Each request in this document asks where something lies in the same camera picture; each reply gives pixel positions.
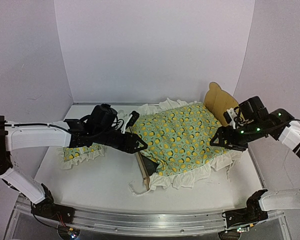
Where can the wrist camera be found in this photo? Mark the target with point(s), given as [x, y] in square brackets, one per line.
[129, 120]
[232, 117]

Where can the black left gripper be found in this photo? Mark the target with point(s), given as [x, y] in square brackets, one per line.
[132, 143]

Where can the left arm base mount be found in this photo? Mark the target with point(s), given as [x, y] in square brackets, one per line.
[48, 209]

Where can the lemon print bed cushion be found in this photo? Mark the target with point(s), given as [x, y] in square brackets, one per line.
[185, 145]

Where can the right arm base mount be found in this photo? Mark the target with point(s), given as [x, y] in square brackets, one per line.
[251, 214]

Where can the wooden pet bed frame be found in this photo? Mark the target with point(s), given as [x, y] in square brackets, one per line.
[220, 102]

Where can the small lemon print pillow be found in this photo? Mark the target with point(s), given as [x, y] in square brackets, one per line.
[68, 157]

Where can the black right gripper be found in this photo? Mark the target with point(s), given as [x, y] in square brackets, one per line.
[221, 132]

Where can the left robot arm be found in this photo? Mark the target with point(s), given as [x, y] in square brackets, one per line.
[101, 126]

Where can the aluminium front rail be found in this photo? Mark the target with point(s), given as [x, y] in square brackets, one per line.
[155, 224]

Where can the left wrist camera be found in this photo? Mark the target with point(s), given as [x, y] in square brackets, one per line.
[129, 120]

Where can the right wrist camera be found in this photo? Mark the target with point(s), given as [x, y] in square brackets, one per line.
[232, 117]

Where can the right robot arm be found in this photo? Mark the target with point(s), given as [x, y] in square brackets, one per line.
[250, 121]

